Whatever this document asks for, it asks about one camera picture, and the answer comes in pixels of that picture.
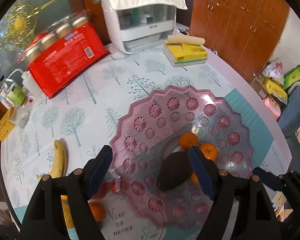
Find yellow banana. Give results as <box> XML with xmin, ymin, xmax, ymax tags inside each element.
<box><xmin>49</xmin><ymin>140</ymin><xmax>68</xmax><ymax>178</ymax></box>

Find clear bottle green label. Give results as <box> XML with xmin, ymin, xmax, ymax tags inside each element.
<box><xmin>0</xmin><ymin>79</ymin><xmax>27</xmax><ymax>109</ymax></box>

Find small red fruit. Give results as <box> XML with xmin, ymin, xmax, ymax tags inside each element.
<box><xmin>109</xmin><ymin>178</ymin><xmax>122</xmax><ymax>194</ymax></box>

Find clear drinking glass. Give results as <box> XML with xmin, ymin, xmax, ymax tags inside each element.
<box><xmin>9</xmin><ymin>106</ymin><xmax>32</xmax><ymax>129</ymax></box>

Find tree print tablecloth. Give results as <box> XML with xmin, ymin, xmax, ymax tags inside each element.
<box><xmin>1</xmin><ymin>45</ymin><xmax>292</xmax><ymax>221</ymax></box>

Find pink glass fruit bowl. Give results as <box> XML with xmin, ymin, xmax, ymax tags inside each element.
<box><xmin>110</xmin><ymin>86</ymin><xmax>254</xmax><ymax>229</ymax></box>

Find bags on floor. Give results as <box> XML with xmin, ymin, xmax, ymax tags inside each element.
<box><xmin>251</xmin><ymin>57</ymin><xmax>300</xmax><ymax>105</ymax></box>

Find pink plastic stool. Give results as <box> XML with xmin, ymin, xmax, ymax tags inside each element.
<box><xmin>263</xmin><ymin>97</ymin><xmax>281</xmax><ymax>120</ymax></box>

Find yellow spotted pear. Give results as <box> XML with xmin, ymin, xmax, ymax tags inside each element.
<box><xmin>61</xmin><ymin>195</ymin><xmax>74</xmax><ymax>229</ymax></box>

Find yellow flat box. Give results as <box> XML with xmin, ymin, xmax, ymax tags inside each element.
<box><xmin>0</xmin><ymin>107</ymin><xmax>15</xmax><ymax>142</ymax></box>

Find yellow tissue pack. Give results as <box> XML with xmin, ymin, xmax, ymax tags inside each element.
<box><xmin>164</xmin><ymin>34</ymin><xmax>209</xmax><ymax>67</ymax></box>

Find dark green avocado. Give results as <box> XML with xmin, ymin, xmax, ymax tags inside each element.
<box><xmin>157</xmin><ymin>151</ymin><xmax>193</xmax><ymax>191</ymax></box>

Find red yellow apple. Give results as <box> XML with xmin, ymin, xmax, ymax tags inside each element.
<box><xmin>91</xmin><ymin>181</ymin><xmax>107</xmax><ymax>199</ymax></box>

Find white countertop appliance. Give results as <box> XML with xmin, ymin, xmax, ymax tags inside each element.
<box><xmin>101</xmin><ymin>4</ymin><xmax>178</xmax><ymax>54</ymax></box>

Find blue chair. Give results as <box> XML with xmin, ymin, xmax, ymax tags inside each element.
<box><xmin>277</xmin><ymin>86</ymin><xmax>300</xmax><ymax>173</ymax></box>

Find brown wooden cabinet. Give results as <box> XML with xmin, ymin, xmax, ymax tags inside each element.
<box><xmin>190</xmin><ymin>0</ymin><xmax>290</xmax><ymax>83</ymax></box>

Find tangerine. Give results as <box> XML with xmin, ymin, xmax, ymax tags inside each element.
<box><xmin>179</xmin><ymin>132</ymin><xmax>199</xmax><ymax>152</ymax></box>
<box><xmin>89</xmin><ymin>202</ymin><xmax>106</xmax><ymax>222</ymax></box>
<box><xmin>199</xmin><ymin>143</ymin><xmax>218</xmax><ymax>161</ymax></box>
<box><xmin>190</xmin><ymin>171</ymin><xmax>199</xmax><ymax>185</ymax></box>

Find red snack package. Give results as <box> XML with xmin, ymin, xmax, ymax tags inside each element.
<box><xmin>18</xmin><ymin>10</ymin><xmax>110</xmax><ymax>99</ymax></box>

